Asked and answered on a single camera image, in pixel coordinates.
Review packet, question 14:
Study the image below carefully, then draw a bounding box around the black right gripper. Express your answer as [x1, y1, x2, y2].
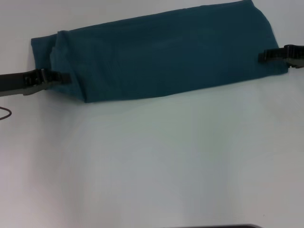
[257, 44, 304, 69]

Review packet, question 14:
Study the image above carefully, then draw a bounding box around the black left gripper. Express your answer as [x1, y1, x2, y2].
[0, 68, 72, 97]

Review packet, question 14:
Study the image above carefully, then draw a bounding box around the teal t-shirt with beige print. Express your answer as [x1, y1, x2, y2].
[30, 0, 289, 104]

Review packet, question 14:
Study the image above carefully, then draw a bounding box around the left gripper cable with connector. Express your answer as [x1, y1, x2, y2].
[0, 107, 12, 121]

